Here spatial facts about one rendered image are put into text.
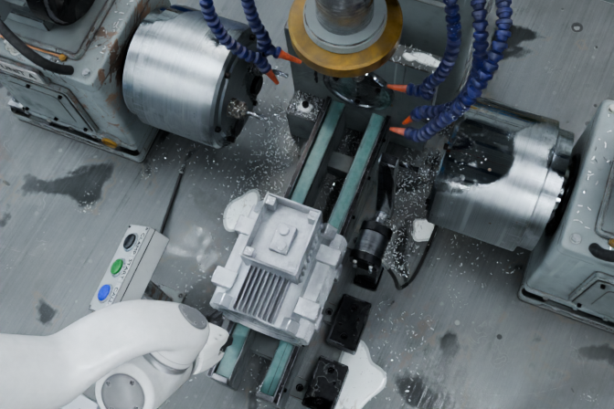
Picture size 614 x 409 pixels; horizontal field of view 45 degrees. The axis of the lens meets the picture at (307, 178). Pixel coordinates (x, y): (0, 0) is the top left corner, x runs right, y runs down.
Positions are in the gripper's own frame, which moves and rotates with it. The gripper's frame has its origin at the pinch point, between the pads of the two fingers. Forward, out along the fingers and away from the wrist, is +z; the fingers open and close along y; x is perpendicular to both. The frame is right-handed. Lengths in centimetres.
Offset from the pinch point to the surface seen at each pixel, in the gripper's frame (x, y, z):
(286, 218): 19.0, 5.3, 8.1
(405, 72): 48, 15, 24
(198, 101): 32.5, -18.2, 14.4
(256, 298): 5.6, 5.4, 2.7
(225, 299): 3.5, 0.5, 2.2
